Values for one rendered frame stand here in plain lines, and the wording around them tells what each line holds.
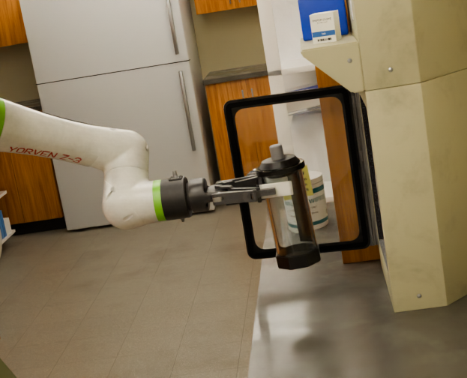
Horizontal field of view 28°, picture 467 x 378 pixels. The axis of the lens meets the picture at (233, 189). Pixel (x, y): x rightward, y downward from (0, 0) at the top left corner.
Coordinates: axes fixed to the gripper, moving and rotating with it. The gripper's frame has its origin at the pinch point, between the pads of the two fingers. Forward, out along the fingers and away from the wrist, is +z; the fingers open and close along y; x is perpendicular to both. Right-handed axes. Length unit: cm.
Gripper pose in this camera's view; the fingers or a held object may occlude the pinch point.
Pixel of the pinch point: (281, 184)
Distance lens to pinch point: 206.1
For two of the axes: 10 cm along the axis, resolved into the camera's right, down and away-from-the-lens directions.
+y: 0.6, -2.3, 9.7
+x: 1.5, 9.6, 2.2
